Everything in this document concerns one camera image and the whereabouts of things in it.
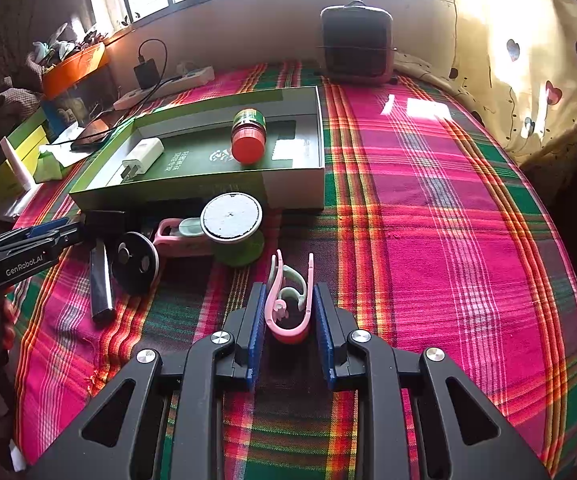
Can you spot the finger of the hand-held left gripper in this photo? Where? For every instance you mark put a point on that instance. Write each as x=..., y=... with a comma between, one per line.
x=48, y=227
x=63, y=240

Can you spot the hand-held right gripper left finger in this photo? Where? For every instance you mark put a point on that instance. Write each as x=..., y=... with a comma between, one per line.
x=256, y=340

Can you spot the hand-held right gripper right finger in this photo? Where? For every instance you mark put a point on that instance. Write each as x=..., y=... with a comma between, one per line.
x=326, y=340

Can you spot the pink hair clip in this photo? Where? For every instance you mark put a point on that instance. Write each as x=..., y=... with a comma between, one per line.
x=274, y=310

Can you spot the black slim lighter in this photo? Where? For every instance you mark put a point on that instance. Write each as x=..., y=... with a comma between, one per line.
x=101, y=280

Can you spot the black round disc with holes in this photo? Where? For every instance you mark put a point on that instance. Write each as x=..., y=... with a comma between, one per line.
x=133, y=262

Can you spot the green spool with white top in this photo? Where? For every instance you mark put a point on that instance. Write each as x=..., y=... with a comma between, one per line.
x=231, y=220

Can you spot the green cardboard box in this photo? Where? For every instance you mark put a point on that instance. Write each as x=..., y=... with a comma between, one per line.
x=193, y=180

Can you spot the white tube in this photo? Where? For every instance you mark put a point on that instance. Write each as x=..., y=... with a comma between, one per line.
x=16, y=162

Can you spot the yellow-green carton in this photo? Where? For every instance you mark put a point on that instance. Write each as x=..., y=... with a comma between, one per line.
x=23, y=140

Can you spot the black smartphone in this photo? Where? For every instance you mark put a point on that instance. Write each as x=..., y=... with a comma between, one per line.
x=96, y=132

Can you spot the white plug charger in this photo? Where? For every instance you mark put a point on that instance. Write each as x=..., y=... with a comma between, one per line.
x=143, y=157

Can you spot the plaid blanket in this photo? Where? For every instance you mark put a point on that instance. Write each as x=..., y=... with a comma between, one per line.
x=443, y=235

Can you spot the orange box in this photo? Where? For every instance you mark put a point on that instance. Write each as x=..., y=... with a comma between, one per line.
x=73, y=67

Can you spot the black power adapter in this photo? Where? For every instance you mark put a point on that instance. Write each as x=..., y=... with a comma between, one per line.
x=146, y=72

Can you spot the white power strip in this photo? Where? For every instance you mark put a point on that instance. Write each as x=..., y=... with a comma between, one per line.
x=183, y=80

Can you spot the red-capped green bottle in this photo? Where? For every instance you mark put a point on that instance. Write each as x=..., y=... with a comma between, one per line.
x=248, y=137

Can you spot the cream curtain with hearts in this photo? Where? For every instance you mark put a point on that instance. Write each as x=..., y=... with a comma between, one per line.
x=528, y=60

